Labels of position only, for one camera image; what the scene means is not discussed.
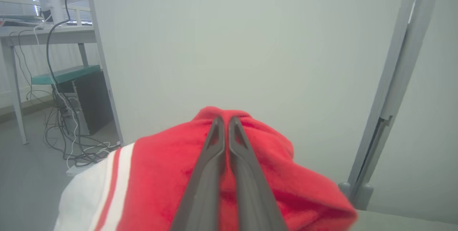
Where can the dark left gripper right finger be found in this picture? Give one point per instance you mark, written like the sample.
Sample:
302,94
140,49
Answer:
250,195

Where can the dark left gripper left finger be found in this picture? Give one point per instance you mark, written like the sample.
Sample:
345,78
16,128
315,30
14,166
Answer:
204,188

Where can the red jersey white sleeves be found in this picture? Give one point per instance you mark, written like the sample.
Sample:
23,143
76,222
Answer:
161,181

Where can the black computer tower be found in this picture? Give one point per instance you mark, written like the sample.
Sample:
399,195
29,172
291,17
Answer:
93,102

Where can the green shelf board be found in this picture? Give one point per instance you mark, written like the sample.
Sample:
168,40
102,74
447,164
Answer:
64,74

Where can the grey office desk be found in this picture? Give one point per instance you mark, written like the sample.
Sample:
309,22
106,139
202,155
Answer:
68,34

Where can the thin grey panel edge post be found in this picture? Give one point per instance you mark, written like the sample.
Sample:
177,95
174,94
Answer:
103,62

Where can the grey partition frame post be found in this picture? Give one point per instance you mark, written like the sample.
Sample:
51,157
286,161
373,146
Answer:
393,91

